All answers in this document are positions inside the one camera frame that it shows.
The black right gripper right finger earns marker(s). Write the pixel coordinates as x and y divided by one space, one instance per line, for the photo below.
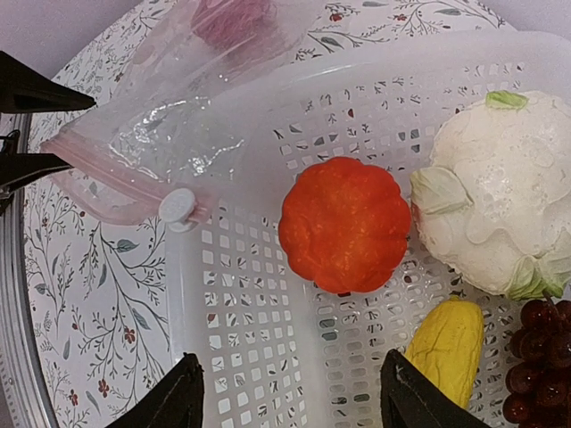
410 400

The orange toy fruit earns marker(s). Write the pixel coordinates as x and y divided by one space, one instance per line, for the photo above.
344 226

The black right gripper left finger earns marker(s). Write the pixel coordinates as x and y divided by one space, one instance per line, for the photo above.
176 401

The red toy pepper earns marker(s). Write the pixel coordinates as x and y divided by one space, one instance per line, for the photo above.
225 24

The front aluminium rail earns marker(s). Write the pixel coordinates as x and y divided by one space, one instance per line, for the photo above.
24 395

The white cauliflower toy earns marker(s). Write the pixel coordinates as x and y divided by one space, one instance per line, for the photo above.
494 201

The floral table cloth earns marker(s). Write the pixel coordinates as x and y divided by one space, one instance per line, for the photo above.
113 306

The clear zip top bag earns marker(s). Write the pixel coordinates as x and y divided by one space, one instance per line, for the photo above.
159 132

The white plastic basket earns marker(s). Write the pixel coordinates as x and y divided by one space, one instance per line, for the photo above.
459 71

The dark red grapes toy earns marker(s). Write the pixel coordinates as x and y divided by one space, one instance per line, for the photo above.
539 384

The yellow banana toy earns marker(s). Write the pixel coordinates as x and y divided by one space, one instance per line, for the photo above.
447 347

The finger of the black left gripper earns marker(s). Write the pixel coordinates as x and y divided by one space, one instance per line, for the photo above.
21 169
25 91

